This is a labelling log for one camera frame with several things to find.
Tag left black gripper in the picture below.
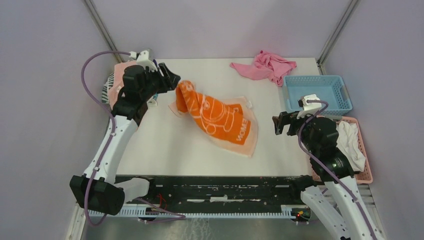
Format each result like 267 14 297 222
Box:
140 62 181 101

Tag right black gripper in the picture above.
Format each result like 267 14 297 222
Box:
271 107 318 155

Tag orange cartoon towel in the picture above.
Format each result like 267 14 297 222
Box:
169 80 259 158

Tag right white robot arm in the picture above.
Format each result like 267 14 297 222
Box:
272 112 384 240

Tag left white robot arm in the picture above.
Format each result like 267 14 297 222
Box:
69 62 181 216

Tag light pink towel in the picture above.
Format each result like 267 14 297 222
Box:
107 60 136 108

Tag pink crumpled towel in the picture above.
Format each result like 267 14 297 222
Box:
229 50 297 87

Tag striped cloth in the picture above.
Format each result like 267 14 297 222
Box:
101 73 115 104

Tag blue plastic basket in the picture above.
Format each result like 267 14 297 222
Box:
282 75 353 116

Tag white cloth in basket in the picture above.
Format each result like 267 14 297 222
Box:
336 121 366 172

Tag pink plastic basket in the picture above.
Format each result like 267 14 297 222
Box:
304 116 373 184

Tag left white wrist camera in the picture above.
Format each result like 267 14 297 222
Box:
129 48 158 72

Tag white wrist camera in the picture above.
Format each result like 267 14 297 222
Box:
129 48 158 72
296 94 322 119

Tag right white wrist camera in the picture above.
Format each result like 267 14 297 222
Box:
296 94 322 119

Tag white slotted cable duct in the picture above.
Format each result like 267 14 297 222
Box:
108 204 299 220

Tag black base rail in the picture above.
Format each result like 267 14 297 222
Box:
143 175 303 214

